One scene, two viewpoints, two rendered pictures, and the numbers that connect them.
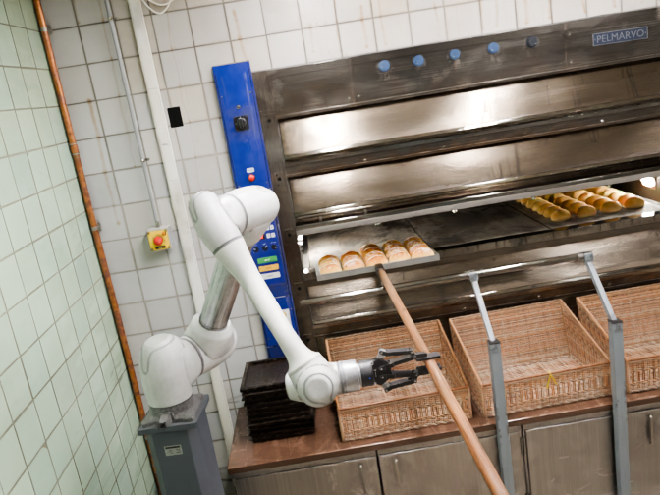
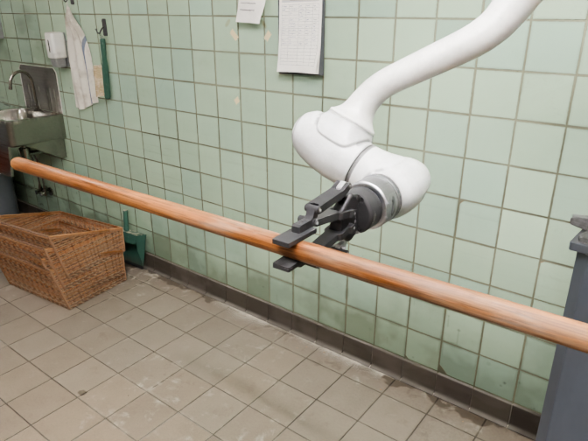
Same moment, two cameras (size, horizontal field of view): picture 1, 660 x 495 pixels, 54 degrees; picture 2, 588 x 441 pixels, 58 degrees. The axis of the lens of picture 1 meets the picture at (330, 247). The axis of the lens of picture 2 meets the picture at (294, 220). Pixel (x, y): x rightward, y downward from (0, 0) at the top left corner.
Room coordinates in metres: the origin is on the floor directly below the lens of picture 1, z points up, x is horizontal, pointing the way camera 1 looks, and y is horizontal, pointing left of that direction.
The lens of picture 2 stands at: (2.14, -0.78, 1.52)
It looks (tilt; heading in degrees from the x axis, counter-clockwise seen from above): 22 degrees down; 128
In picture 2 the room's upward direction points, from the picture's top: straight up
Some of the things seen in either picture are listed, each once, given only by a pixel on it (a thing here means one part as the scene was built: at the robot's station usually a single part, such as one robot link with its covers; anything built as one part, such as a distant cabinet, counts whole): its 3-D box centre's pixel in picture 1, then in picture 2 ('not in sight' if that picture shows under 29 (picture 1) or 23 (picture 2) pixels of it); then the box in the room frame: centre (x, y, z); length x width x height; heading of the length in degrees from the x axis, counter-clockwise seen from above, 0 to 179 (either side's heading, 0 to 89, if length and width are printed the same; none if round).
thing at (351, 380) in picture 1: (350, 375); (370, 202); (1.70, 0.00, 1.19); 0.09 x 0.06 x 0.09; 2
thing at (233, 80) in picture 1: (280, 250); not in sight; (3.81, 0.30, 1.07); 1.93 x 0.16 x 2.15; 1
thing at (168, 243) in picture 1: (160, 238); not in sight; (2.83, 0.74, 1.46); 0.10 x 0.07 x 0.10; 91
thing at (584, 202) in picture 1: (576, 198); not in sight; (3.34, -1.33, 1.21); 0.61 x 0.48 x 0.06; 1
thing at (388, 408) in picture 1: (394, 376); not in sight; (2.62, -0.19, 0.72); 0.56 x 0.49 x 0.28; 92
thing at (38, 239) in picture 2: not in sight; (56, 234); (-0.61, 0.55, 0.32); 0.56 x 0.49 x 0.28; 9
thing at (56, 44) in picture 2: not in sight; (56, 49); (-1.02, 0.95, 1.28); 0.09 x 0.09 x 0.20; 1
